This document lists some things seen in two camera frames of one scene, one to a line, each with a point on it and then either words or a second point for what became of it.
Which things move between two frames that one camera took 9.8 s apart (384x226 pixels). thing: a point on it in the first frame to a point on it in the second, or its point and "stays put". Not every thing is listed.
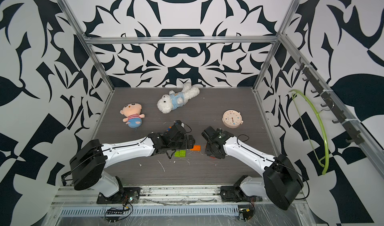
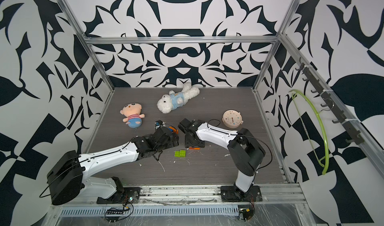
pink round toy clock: [232, 119] stays put
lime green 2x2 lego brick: [182, 153] stays put
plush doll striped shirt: [132, 111] stays put
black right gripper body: [209, 151] to [188, 143]
